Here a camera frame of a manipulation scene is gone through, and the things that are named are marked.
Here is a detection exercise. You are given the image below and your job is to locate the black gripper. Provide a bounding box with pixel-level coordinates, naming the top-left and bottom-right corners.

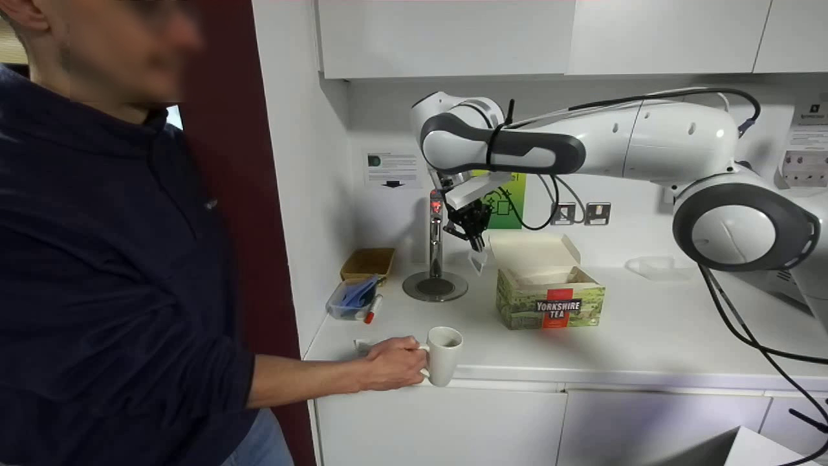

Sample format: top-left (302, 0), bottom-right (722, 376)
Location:
top-left (449, 200), bottom-right (494, 253)

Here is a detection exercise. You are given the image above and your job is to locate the white mug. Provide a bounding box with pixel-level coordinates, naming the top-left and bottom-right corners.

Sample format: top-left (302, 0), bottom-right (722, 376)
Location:
top-left (416, 324), bottom-right (469, 390)

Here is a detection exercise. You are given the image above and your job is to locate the person's right forearm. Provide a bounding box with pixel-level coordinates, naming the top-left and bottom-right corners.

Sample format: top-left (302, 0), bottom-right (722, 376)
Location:
top-left (246, 352), bottom-right (371, 412)

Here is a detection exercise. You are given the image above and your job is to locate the green tea bag box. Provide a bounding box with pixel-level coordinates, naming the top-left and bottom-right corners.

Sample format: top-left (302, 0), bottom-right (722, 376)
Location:
top-left (487, 230), bottom-right (609, 333)

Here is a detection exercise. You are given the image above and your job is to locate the person's right hand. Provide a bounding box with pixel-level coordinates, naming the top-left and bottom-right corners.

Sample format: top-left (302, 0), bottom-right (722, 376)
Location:
top-left (352, 333), bottom-right (433, 393)

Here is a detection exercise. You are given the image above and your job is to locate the chrome tap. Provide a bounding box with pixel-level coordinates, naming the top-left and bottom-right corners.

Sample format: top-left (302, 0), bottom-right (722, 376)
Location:
top-left (427, 188), bottom-right (450, 281)

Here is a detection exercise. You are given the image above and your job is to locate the green clean after use poster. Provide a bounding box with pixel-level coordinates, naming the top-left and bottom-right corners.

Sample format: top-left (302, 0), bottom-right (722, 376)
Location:
top-left (477, 167), bottom-right (530, 233)

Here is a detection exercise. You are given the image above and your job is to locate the white notice label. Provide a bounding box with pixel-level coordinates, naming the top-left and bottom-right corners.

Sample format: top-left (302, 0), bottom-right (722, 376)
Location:
top-left (363, 149), bottom-right (424, 191)

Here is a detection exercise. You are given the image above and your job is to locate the red pen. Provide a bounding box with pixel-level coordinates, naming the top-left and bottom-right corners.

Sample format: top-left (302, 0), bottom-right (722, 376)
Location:
top-left (359, 294), bottom-right (385, 329)

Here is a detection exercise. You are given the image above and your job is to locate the blue cloth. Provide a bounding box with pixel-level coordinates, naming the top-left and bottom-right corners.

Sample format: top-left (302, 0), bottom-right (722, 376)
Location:
top-left (324, 275), bottom-right (384, 324)

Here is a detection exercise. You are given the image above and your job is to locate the clear plastic lid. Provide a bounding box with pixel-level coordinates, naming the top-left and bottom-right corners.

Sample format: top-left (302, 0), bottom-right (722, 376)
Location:
top-left (625, 253), bottom-right (693, 281)

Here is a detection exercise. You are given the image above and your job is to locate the white lower cabinet door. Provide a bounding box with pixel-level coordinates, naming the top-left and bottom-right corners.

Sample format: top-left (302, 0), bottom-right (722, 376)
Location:
top-left (314, 378), bottom-right (569, 466)
top-left (758, 393), bottom-right (828, 461)
top-left (555, 389), bottom-right (775, 466)

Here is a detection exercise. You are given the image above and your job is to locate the white upper cabinet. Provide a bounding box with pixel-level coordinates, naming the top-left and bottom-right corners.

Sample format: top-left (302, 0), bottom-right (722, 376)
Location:
top-left (314, 0), bottom-right (828, 83)

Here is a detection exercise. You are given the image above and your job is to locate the grey appliance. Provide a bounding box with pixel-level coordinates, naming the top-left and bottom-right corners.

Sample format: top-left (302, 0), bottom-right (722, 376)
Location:
top-left (758, 266), bottom-right (828, 336)

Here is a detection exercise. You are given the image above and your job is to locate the person in navy sweater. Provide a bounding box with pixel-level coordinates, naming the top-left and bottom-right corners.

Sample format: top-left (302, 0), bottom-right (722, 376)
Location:
top-left (0, 0), bottom-right (295, 466)

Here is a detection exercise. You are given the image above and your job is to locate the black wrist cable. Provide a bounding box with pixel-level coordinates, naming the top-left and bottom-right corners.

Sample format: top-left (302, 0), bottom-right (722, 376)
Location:
top-left (481, 86), bottom-right (763, 233)

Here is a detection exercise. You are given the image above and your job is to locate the metal wall socket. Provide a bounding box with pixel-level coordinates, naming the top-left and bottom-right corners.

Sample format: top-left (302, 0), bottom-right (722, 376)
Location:
top-left (550, 200), bottom-right (579, 230)
top-left (582, 200), bottom-right (617, 230)

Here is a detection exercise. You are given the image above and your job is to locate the black base cable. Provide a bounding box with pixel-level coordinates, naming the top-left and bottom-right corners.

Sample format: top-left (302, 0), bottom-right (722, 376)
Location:
top-left (696, 261), bottom-right (828, 466)

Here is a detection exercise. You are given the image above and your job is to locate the white double wall socket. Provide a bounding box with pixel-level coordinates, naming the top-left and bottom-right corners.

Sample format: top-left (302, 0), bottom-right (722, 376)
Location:
top-left (775, 148), bottom-right (828, 191)

